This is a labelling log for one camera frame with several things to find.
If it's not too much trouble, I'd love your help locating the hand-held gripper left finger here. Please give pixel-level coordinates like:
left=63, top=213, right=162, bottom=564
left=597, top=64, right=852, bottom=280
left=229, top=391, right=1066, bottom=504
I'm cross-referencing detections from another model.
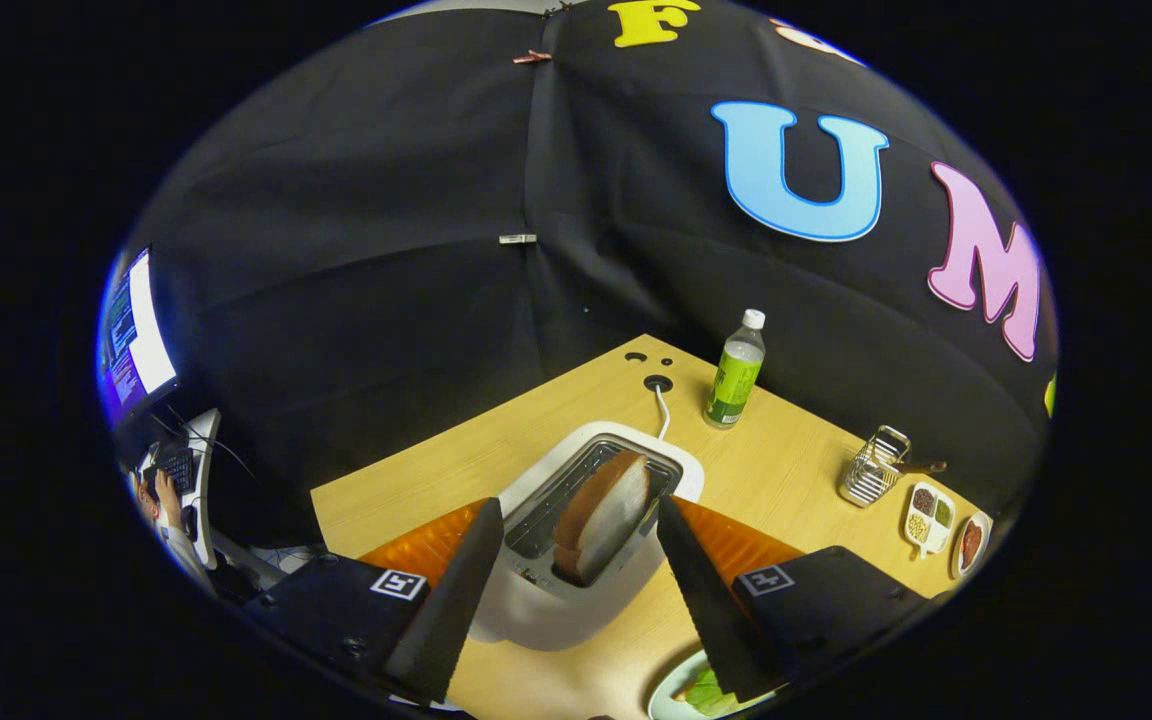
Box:
left=241, top=497, right=506, bottom=706

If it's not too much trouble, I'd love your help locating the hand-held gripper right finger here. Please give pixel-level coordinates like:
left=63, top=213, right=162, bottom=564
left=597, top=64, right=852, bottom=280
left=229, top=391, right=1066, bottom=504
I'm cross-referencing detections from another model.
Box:
left=656, top=495, right=932, bottom=703

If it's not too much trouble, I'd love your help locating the green lettuce leaf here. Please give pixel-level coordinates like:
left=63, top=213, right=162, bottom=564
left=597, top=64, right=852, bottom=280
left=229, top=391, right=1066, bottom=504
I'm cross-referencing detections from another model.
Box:
left=681, top=668, right=737, bottom=716

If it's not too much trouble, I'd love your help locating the round-topped white bread slice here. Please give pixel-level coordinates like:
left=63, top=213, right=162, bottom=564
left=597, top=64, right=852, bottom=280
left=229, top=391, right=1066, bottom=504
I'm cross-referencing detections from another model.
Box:
left=552, top=450, right=651, bottom=587

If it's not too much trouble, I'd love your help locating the light green round plate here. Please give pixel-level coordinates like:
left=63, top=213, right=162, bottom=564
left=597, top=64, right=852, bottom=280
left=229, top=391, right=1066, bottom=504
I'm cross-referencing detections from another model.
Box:
left=647, top=650, right=777, bottom=720

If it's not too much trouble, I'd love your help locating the white toaster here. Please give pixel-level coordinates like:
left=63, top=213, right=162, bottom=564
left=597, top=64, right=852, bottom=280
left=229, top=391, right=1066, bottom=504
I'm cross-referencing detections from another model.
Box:
left=469, top=421, right=706, bottom=653

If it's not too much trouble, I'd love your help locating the green label plastic bottle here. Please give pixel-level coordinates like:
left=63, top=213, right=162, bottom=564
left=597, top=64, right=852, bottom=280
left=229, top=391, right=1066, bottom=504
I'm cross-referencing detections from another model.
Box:
left=703, top=309, right=768, bottom=429

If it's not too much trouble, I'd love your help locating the white divided dish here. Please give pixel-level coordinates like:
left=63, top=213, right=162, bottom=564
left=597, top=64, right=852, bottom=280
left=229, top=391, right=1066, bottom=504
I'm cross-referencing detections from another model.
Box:
left=902, top=481, right=957, bottom=559

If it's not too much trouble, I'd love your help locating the white oval plate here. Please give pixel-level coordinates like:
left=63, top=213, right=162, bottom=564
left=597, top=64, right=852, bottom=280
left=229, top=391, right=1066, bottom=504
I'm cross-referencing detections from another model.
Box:
left=950, top=511, right=993, bottom=581

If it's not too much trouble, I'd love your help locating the white side desk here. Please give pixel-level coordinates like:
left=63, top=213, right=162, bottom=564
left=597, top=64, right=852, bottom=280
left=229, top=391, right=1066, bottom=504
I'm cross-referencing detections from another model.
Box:
left=181, top=408, right=222, bottom=571

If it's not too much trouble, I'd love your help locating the black keyboard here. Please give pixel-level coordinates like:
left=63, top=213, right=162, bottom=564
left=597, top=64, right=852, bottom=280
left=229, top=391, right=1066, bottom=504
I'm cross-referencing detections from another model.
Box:
left=154, top=447, right=197, bottom=496

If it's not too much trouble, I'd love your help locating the computer monitor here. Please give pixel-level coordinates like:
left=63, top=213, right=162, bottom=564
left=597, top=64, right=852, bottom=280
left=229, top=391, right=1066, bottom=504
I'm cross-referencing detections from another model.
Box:
left=96, top=245, right=180, bottom=426

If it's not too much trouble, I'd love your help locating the black backdrop cloth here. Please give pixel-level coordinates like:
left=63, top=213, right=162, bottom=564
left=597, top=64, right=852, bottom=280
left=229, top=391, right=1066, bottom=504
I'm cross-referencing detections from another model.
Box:
left=106, top=0, right=1059, bottom=561

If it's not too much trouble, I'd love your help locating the metal wire utensil holder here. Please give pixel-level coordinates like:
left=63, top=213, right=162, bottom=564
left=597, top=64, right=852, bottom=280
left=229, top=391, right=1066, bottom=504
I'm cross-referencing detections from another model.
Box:
left=837, top=425, right=912, bottom=508

